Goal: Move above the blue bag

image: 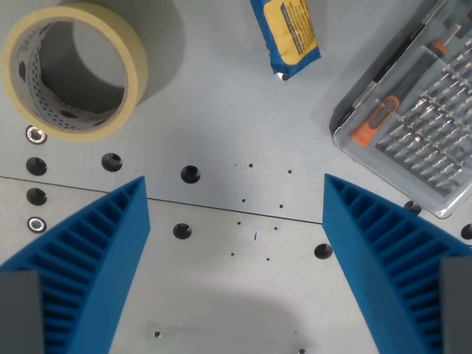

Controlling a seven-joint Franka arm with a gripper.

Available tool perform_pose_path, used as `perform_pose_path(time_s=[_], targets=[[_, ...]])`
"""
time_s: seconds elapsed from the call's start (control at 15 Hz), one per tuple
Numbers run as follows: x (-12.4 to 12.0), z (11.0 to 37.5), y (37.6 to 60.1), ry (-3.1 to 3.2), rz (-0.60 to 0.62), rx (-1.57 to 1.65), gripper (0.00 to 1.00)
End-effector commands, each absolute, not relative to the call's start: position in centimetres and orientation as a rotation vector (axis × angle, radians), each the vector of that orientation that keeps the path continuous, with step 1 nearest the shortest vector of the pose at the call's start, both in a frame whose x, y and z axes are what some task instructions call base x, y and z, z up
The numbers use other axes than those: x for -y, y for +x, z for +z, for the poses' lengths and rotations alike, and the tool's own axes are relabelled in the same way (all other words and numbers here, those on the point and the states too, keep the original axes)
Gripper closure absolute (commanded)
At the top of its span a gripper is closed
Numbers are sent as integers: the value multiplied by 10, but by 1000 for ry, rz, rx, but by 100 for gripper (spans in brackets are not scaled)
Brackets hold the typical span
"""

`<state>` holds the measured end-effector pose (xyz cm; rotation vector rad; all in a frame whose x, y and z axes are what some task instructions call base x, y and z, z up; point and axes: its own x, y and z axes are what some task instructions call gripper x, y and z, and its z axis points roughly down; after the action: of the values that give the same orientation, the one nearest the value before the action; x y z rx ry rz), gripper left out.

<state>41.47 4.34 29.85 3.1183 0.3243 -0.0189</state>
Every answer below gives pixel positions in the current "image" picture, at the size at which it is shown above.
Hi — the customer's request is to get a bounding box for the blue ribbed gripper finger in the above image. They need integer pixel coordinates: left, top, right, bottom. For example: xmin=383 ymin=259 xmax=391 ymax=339
xmin=0 ymin=175 xmax=152 ymax=354
xmin=322 ymin=173 xmax=472 ymax=354

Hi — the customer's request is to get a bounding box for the beige masking tape roll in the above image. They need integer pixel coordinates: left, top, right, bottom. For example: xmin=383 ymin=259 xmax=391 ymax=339
xmin=0 ymin=2 xmax=150 ymax=142

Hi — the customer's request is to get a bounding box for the orange and black screwdriver handle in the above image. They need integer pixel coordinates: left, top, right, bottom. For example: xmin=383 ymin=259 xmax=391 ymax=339
xmin=349 ymin=94 xmax=401 ymax=148

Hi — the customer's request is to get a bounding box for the blue and yellow snack bag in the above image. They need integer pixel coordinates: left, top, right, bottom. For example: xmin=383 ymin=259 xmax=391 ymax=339
xmin=249 ymin=0 xmax=322 ymax=83

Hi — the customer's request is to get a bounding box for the clear screwdriver bit set case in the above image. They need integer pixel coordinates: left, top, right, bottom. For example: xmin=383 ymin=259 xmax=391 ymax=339
xmin=329 ymin=0 xmax=472 ymax=218

